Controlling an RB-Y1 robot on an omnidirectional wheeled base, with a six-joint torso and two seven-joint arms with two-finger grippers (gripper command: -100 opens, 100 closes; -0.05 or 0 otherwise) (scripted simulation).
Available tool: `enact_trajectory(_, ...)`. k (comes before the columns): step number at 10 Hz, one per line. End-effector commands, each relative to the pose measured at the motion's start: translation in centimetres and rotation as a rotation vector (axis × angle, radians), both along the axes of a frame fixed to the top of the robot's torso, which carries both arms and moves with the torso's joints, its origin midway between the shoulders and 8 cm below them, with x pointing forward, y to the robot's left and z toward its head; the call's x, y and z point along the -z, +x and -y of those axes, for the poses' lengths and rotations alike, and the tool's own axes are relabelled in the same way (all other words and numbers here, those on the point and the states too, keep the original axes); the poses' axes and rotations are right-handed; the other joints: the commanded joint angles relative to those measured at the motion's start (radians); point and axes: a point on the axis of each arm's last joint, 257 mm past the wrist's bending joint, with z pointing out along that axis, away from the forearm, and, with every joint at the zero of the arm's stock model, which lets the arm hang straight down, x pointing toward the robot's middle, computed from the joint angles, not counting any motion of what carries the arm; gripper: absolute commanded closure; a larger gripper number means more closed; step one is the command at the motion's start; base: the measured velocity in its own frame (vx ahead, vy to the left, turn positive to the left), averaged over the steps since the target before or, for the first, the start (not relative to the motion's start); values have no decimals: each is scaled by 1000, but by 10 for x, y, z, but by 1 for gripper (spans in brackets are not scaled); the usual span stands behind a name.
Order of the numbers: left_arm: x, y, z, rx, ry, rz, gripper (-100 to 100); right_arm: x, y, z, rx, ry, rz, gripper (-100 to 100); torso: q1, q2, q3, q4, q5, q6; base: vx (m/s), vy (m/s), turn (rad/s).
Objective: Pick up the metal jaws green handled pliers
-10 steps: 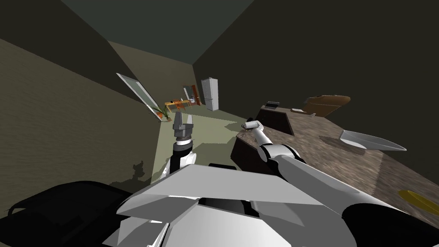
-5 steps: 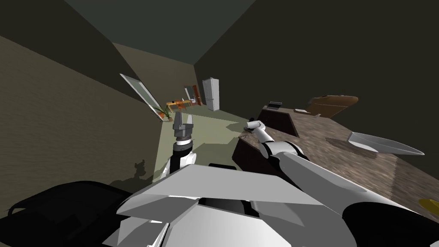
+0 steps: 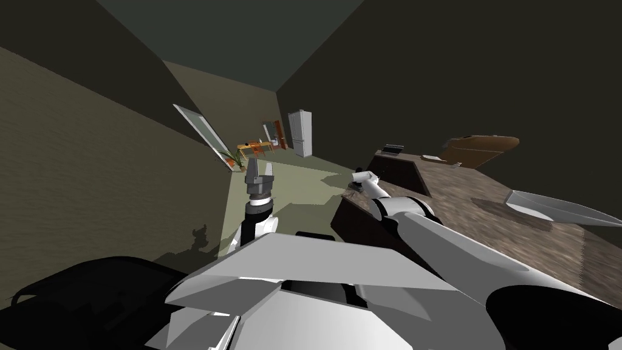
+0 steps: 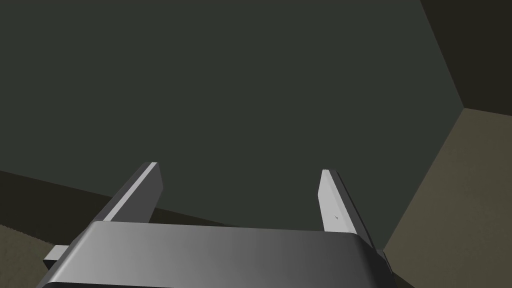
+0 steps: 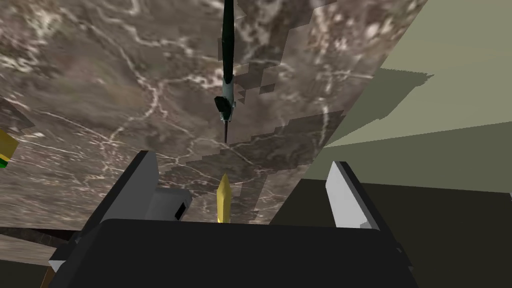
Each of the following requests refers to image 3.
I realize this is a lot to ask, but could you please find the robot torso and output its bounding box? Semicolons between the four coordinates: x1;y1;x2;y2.
145;231;507;350

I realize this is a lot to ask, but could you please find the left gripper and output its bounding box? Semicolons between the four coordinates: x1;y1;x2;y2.
244;157;275;196

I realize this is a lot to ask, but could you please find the brown wooden rounded board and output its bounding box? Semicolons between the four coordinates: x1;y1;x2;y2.
439;134;521;170

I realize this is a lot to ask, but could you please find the green potted plant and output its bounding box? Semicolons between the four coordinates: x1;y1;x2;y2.
218;148;247;172

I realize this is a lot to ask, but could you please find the pale framed window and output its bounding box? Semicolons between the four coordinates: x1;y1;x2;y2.
173;103;235;173

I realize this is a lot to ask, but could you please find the orange table with chairs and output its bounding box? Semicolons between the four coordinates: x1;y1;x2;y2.
236;139;276;160

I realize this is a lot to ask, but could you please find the grey pointed flat shape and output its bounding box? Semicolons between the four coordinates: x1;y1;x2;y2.
504;189;622;229

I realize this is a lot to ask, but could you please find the brown framed door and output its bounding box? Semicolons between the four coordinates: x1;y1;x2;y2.
262;119;289;150

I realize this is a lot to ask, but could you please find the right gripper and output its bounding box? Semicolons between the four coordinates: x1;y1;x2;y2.
350;167;371;192

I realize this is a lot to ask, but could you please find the white refrigerator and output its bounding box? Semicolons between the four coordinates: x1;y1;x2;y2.
287;109;313;159

